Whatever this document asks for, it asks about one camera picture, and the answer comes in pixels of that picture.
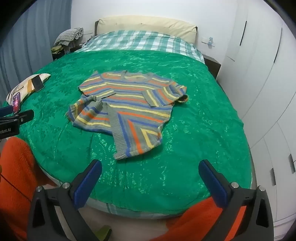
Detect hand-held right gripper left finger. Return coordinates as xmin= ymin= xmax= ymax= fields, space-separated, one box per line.
xmin=27 ymin=159 xmax=102 ymax=241

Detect orange trousers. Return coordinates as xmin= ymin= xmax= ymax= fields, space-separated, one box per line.
xmin=0 ymin=137 xmax=247 ymax=241

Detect dark bedside table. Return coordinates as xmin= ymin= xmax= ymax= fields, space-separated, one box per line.
xmin=52 ymin=45 xmax=81 ymax=61
xmin=203 ymin=55 xmax=221 ymax=80

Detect green checked bed sheet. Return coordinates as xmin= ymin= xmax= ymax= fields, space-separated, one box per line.
xmin=75 ymin=30 xmax=205 ymax=64

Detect cream padded headboard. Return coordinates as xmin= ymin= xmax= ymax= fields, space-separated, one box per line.
xmin=95 ymin=16 xmax=198 ymax=43

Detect grey folded blanket pile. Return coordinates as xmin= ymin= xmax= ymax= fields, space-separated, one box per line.
xmin=54 ymin=27 xmax=84 ymax=47

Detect lime green slipper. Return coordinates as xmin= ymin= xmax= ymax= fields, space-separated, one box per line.
xmin=96 ymin=227 xmax=112 ymax=241

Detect black smartphone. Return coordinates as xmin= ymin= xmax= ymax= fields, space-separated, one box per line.
xmin=31 ymin=75 xmax=45 ymax=93

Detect cream orange striped pillow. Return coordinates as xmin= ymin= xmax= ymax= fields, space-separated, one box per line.
xmin=6 ymin=73 xmax=51 ymax=107

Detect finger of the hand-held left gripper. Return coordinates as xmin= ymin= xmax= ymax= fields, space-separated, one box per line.
xmin=0 ymin=110 xmax=35 ymax=127

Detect blue grey curtain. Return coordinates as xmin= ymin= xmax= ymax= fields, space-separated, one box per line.
xmin=0 ymin=0 xmax=72 ymax=102

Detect green floral bedspread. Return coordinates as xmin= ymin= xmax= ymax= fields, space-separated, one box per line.
xmin=16 ymin=50 xmax=252 ymax=215

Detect white wall fixture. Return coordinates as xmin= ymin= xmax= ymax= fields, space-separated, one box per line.
xmin=201 ymin=37 xmax=215 ymax=48

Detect striped knit sweater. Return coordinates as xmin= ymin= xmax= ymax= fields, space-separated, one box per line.
xmin=66 ymin=70 xmax=189 ymax=160

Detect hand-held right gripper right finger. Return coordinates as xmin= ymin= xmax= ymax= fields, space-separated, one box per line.
xmin=198 ymin=159 xmax=274 ymax=241

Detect white wardrobe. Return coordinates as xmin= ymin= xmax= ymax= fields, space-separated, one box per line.
xmin=216 ymin=0 xmax=296 ymax=223

